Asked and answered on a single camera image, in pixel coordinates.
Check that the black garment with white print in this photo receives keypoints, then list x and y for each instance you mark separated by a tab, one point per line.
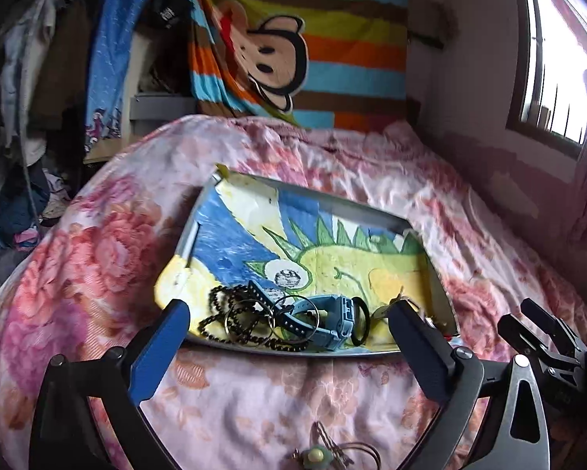
168	7

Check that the black hair band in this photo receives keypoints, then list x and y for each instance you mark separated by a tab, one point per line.
368	318

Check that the small olive charm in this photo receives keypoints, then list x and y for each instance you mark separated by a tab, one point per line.
382	310

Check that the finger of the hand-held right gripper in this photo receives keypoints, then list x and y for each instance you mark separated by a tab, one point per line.
518	333
543	314

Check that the row of hanging clothes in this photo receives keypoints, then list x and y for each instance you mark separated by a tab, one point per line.
34	58

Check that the blue cartoon print curtain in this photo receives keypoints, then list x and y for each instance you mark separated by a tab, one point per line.
112	58

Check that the pink floral blanket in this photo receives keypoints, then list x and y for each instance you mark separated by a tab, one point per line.
273	401

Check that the blue wrist watch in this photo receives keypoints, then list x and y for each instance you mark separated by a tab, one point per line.
337	324

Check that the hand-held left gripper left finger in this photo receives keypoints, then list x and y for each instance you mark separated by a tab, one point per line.
157	348

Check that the silver metal bangle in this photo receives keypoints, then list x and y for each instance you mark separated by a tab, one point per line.
226	320
317	316

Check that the grey tray with dinosaur drawing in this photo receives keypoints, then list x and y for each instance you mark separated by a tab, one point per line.
303	235

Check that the barred window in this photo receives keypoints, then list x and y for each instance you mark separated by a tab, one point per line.
557	58

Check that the pile of clothes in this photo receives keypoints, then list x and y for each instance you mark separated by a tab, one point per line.
19	205

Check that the grey shelf board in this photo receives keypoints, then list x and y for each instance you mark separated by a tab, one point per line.
161	107

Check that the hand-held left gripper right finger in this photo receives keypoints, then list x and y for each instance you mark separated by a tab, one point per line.
419	348

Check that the striped monkey print blanket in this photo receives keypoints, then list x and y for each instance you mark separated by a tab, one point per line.
352	39

